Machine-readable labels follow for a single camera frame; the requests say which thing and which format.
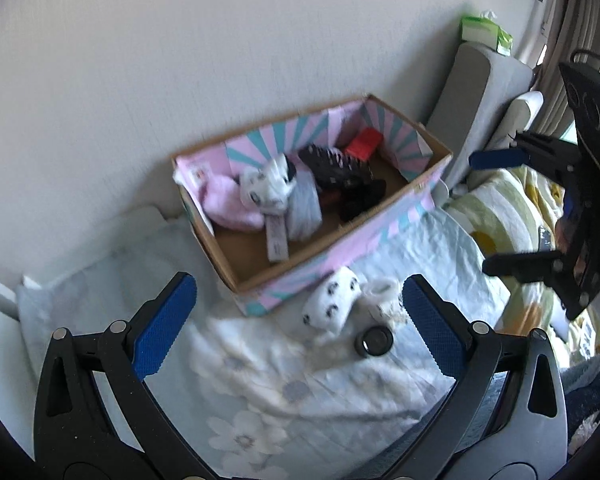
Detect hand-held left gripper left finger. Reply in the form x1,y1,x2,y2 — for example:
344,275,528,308
32,271,216,480

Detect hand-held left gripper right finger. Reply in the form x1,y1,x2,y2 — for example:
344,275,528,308
401,273,567,480

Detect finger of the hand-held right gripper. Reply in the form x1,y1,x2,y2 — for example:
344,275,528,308
469,132,581,186
482,250,576,288

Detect pink striped cardboard box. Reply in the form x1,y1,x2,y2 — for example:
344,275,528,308
171,92,453,317

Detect pink fluffy headband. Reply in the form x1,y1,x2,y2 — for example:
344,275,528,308
202,172,265,231

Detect dark brown hair claw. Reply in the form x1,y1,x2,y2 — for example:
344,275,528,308
298,144,376,191

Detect white sock with black cuff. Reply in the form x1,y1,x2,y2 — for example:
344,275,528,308
237,152,301,211

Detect yellow flower quilt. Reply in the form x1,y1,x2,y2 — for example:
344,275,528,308
442,165,600,361

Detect white cushion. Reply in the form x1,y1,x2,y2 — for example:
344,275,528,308
485,91,545,151

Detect round black compact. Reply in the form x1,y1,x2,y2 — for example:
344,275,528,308
354,326,394,358

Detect plain white sock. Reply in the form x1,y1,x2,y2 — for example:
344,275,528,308
362,280,406,321

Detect grey pillow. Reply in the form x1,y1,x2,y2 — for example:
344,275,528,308
425,42,533,193

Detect white sock with paw prints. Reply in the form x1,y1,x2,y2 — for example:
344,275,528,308
301,266,363,337

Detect light blue floral bedsheet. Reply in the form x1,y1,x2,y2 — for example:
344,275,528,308
15,205,511,480

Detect green tissue box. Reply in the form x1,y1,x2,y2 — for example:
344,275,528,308
460,10,513,56

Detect beige curtain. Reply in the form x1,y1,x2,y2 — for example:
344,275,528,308
532,0,600,141

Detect black cloth item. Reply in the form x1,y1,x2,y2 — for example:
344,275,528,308
337,180,387,222

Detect lavender fluffy cloth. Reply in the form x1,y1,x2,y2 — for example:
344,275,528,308
284,170,323,241

